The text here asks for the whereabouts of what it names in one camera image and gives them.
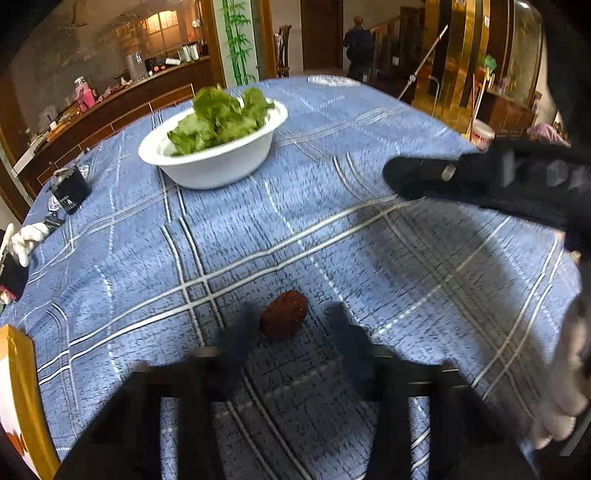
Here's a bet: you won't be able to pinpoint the red jujube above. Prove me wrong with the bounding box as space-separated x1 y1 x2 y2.
259 290 308 341

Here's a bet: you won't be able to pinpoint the white gloved right hand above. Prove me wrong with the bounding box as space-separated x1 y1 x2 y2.
531 295 590 450

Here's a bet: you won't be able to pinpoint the blue plaid tablecloth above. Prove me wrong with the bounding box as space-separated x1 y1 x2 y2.
1 76 579 479

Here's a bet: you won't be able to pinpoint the white bowl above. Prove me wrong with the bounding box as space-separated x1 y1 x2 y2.
137 100 288 190

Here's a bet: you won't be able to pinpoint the green lettuce leaves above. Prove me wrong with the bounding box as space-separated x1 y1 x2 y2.
167 87 274 156

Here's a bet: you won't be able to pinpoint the small black box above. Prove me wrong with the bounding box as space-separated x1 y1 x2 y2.
49 165 91 215

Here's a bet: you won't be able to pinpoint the yellow taped foam box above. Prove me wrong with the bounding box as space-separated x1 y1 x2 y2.
1 325 60 479

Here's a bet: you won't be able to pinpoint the person in background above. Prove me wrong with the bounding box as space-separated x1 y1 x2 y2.
344 16 374 82

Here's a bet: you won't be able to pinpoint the white plush toy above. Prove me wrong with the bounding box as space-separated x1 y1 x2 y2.
0 221 51 305

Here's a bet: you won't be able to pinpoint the wooden sideboard counter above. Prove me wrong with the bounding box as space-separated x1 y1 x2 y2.
18 56 225 197

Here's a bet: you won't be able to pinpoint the pink bottle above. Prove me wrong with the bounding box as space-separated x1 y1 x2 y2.
74 76 96 113

